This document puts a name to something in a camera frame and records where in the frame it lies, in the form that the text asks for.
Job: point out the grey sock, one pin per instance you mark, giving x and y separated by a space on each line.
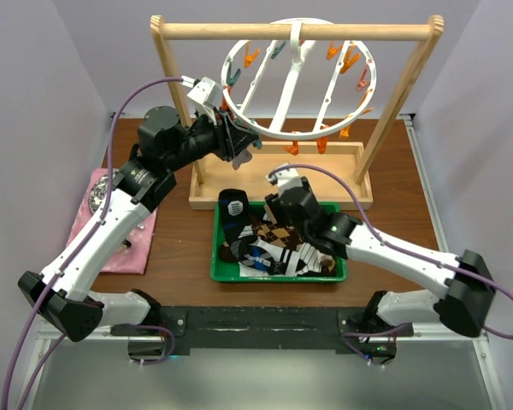
243 157

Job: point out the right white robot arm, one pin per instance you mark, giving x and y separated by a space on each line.
455 289

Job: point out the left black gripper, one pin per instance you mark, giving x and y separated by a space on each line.
229 143

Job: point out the green plastic bin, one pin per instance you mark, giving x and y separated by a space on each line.
229 272

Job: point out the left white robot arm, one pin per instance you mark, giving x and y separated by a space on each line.
62 292

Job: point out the pink cloth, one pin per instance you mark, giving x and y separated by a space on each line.
132 255

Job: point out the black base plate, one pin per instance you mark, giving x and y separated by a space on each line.
299 328

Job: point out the blue patterned plate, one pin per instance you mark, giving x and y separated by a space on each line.
97 193

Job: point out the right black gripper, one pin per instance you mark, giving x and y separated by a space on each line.
277 209

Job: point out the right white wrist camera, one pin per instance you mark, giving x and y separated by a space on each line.
285 177

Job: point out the black blue sports sock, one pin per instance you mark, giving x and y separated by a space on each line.
247 247

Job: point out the white black striped sock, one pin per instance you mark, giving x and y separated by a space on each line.
314 263

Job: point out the white round clip hanger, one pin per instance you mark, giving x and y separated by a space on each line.
342 58

